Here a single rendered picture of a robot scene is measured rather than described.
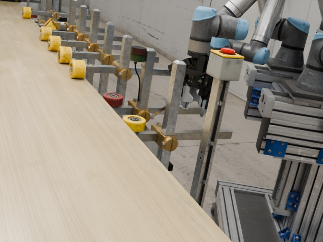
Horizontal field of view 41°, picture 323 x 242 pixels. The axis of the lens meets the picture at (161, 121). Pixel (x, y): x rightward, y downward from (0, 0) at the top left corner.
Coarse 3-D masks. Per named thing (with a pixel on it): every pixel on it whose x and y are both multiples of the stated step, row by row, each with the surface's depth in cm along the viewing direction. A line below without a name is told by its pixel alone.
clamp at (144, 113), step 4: (128, 100) 180; (132, 100) 180; (128, 104) 180; (132, 104) 176; (136, 104) 176; (136, 108) 172; (136, 112) 172; (140, 112) 170; (144, 112) 170; (148, 112) 171; (140, 116) 170; (144, 116) 170; (148, 116) 171; (148, 120) 172
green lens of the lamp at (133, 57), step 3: (132, 54) 162; (132, 57) 162; (135, 57) 162; (138, 57) 162; (141, 57) 162; (144, 57) 163; (135, 60) 162; (138, 60) 162; (141, 60) 162; (144, 60) 164
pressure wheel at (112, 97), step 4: (104, 96) 169; (108, 96) 169; (112, 96) 170; (116, 96) 172; (120, 96) 171; (108, 100) 168; (112, 100) 167; (116, 100) 168; (120, 100) 169; (112, 104) 168; (116, 104) 168; (120, 104) 170
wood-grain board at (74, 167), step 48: (0, 48) 216; (0, 96) 152; (48, 96) 160; (96, 96) 169; (0, 144) 117; (48, 144) 121; (96, 144) 126; (144, 144) 132; (0, 192) 95; (48, 192) 98; (96, 192) 101; (144, 192) 105; (0, 240) 80; (48, 240) 82; (96, 240) 84; (144, 240) 87; (192, 240) 89
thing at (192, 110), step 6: (114, 108) 171; (120, 108) 173; (126, 108) 174; (132, 108) 175; (150, 108) 178; (156, 108) 179; (192, 108) 187; (198, 108) 188; (120, 114) 174; (126, 114) 175; (162, 114) 182
